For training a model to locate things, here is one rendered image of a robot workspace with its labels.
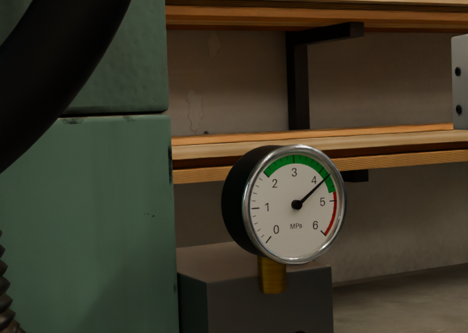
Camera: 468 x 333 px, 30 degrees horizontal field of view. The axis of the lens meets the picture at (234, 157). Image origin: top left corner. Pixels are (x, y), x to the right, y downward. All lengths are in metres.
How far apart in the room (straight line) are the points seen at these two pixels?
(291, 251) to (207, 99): 2.76
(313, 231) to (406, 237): 3.28
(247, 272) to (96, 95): 0.13
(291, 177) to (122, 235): 0.10
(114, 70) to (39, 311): 0.13
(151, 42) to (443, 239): 3.43
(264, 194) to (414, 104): 3.30
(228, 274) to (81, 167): 0.10
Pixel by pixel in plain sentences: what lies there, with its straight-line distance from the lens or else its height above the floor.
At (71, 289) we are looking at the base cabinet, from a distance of 0.48.
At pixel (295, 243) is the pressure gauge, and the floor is 0.64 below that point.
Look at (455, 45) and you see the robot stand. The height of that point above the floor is 0.76.
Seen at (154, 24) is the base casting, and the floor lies 0.76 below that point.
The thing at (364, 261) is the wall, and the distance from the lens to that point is 3.62.
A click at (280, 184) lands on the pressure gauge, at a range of 0.45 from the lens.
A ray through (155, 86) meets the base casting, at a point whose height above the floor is 0.72.
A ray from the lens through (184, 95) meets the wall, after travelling 3.16.
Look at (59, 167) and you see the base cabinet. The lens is 0.47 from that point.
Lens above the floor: 0.71
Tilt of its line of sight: 3 degrees down
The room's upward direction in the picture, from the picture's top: 2 degrees counter-clockwise
